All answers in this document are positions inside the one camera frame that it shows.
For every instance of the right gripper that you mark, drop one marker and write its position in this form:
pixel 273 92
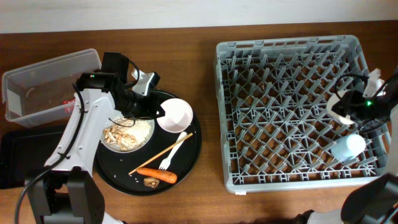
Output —
pixel 348 103

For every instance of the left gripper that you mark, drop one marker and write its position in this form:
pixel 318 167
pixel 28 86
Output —
pixel 152 102

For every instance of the pink shallow bowl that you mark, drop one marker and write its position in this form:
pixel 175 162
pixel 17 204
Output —
pixel 178 115

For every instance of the rice and mushroom leftovers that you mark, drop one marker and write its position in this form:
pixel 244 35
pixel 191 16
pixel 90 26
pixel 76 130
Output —
pixel 127 135

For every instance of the grey dinner plate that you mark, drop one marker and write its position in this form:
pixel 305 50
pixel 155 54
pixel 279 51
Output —
pixel 127 137

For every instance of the wooden chopstick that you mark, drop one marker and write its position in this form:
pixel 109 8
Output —
pixel 161 153

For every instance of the light blue plastic cup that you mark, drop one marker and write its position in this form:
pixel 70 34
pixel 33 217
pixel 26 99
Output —
pixel 348 147

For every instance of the white plastic fork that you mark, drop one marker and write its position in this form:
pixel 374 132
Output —
pixel 164 165

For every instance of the red snack wrapper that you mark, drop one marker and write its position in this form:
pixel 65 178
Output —
pixel 69 106

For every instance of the cream white cup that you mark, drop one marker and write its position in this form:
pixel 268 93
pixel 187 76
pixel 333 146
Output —
pixel 345 113

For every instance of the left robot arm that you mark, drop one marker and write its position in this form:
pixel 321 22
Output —
pixel 64 191

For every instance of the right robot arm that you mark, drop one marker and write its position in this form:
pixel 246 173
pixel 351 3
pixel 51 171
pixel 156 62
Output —
pixel 375 202

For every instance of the grey plastic dishwasher rack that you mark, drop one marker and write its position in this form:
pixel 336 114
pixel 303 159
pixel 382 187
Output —
pixel 276 133

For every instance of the clear plastic waste bin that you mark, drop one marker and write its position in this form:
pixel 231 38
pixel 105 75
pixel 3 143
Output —
pixel 33 94

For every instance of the round black serving tray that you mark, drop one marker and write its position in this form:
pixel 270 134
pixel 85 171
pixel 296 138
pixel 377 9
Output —
pixel 114 167

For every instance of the orange carrot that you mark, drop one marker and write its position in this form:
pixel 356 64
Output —
pixel 163 175

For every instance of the brown food scrap chunk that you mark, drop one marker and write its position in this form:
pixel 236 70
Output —
pixel 151 182

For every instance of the black rectangular tray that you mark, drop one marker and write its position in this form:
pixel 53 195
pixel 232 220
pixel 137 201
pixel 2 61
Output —
pixel 24 153

